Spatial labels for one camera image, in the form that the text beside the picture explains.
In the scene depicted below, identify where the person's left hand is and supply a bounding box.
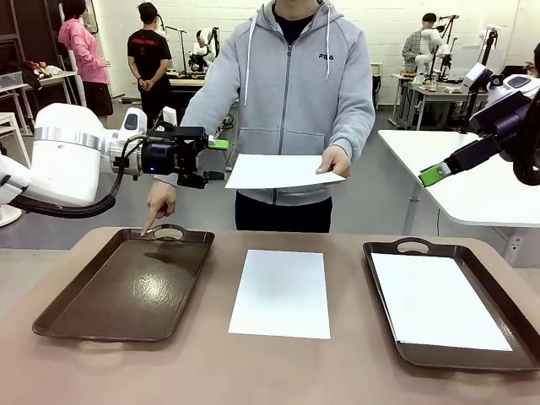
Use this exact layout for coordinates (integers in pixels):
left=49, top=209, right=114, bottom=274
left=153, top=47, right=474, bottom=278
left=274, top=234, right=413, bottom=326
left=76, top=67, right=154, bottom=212
left=315, top=146, right=352, bottom=178

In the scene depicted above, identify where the white round floor base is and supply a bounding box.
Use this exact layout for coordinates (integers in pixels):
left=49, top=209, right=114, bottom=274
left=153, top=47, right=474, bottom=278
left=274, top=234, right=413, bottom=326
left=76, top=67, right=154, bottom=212
left=0, top=204, right=23, bottom=229

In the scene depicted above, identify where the person's right forearm grey sleeve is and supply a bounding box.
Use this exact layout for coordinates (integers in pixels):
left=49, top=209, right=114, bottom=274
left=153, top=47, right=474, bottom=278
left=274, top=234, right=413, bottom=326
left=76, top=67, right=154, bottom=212
left=154, top=90, right=237, bottom=186

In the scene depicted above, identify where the white side table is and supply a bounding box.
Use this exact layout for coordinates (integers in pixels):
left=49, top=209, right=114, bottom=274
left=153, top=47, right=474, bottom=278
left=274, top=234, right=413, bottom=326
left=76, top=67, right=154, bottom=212
left=0, top=69, right=88, bottom=127

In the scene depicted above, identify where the person's right hand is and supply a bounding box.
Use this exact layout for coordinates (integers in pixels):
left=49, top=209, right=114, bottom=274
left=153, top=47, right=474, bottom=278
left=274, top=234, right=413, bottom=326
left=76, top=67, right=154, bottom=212
left=140, top=183, right=177, bottom=237

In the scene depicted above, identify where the background grey desk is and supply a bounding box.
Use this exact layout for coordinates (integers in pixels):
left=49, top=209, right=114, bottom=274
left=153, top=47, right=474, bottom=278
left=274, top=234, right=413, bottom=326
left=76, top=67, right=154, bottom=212
left=391, top=73, right=478, bottom=130

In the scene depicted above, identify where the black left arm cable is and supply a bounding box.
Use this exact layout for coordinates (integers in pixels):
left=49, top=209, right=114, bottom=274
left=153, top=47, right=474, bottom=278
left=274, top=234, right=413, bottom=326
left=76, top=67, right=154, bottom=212
left=8, top=166, right=130, bottom=219

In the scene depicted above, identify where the brown plastic serving tray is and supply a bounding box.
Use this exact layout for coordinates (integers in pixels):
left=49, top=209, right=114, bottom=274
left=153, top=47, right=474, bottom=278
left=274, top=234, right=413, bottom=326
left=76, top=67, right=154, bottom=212
left=32, top=223, right=216, bottom=343
left=362, top=236, right=540, bottom=373

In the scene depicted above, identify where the white A4 paper sheet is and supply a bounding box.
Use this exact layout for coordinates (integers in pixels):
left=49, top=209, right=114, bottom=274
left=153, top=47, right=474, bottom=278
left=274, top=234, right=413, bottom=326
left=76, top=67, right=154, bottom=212
left=370, top=251, right=514, bottom=353
left=224, top=154, right=347, bottom=190
left=227, top=249, right=332, bottom=340

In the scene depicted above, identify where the person's left forearm grey sleeve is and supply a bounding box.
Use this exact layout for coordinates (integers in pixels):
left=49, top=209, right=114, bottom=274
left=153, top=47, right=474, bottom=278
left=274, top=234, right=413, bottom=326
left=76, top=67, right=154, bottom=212
left=324, top=75, right=376, bottom=161

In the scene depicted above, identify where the dark cabinet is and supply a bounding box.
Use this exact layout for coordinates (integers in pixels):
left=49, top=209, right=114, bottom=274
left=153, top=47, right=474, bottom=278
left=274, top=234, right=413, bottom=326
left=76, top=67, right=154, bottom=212
left=0, top=0, right=64, bottom=115

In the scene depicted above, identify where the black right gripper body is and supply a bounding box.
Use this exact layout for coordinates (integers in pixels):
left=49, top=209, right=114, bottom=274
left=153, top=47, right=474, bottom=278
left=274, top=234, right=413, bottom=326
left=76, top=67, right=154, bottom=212
left=467, top=90, right=533, bottom=160

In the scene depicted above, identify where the background white robot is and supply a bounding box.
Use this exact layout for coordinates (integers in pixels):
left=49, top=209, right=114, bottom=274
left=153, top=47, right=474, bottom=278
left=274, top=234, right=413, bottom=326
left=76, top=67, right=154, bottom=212
left=187, top=27, right=220, bottom=75

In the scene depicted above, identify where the tall black camera stand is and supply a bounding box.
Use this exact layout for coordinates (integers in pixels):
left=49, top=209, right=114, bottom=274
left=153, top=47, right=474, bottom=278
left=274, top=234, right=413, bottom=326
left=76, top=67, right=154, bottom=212
left=462, top=27, right=503, bottom=135

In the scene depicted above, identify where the person in plaid shirt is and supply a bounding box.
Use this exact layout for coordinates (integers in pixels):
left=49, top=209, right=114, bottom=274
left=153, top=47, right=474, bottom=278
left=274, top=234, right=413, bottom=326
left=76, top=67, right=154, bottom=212
left=401, top=12, right=438, bottom=64

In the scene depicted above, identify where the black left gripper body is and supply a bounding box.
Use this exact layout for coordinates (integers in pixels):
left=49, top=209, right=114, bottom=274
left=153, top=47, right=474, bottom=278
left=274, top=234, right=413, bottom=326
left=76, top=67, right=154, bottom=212
left=145, top=126, right=210, bottom=189

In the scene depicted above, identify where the background workbench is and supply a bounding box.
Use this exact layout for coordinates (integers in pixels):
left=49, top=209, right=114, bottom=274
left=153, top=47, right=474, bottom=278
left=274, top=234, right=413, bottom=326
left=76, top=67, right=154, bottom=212
left=166, top=71, right=212, bottom=111

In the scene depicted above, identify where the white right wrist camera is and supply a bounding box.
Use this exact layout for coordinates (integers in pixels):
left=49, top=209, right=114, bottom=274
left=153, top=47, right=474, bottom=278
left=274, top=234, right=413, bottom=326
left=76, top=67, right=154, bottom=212
left=463, top=62, right=494, bottom=93

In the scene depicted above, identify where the person in grey hoodie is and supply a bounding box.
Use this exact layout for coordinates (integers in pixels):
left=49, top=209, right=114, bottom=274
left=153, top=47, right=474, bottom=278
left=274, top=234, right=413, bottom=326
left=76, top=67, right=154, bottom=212
left=154, top=0, right=376, bottom=233

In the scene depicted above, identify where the man in black T-shirt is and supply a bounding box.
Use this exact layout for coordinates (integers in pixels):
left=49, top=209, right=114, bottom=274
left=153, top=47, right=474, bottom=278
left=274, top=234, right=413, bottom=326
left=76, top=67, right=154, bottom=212
left=127, top=2, right=173, bottom=119

